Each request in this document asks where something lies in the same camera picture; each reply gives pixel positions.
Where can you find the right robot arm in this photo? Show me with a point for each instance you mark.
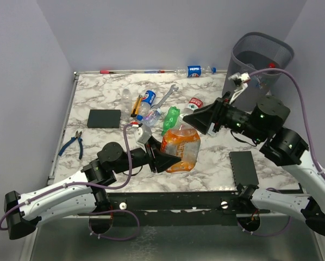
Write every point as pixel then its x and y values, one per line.
pixel 282 146

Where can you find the Pepsi bottle at back edge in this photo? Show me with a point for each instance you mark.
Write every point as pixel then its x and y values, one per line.
pixel 195 71

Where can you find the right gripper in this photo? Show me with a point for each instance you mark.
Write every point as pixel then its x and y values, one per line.
pixel 202 118

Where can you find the grey mesh waste bin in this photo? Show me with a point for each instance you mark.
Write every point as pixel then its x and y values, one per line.
pixel 254 51

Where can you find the black notebook right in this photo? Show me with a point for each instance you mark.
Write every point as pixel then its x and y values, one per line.
pixel 243 168

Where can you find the clear empty bottle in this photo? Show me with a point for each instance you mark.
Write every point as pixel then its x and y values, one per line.
pixel 126 101

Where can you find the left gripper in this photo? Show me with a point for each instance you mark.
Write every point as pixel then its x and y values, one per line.
pixel 161 161

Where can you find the black box left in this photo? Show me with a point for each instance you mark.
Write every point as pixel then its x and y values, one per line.
pixel 104 118

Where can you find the red green label water bottle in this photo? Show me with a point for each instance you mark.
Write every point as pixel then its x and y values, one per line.
pixel 196 102

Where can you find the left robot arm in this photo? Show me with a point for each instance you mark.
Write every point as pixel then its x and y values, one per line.
pixel 83 192

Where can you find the silver open-end wrench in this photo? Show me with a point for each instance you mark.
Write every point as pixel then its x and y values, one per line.
pixel 173 88

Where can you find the green plastic bottle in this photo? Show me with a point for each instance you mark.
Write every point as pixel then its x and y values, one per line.
pixel 170 119

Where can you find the Pepsi bottle blue label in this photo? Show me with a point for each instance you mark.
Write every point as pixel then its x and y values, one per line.
pixel 146 104

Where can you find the red handled screwdriver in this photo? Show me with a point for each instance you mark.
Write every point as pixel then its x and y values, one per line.
pixel 107 72

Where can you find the clear bottle purple label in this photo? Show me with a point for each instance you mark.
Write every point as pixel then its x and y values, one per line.
pixel 151 119

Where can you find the large orange label bottle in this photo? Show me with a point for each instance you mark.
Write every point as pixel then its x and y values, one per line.
pixel 181 141

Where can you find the blue handled screwdriver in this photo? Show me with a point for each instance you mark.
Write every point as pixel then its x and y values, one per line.
pixel 154 71

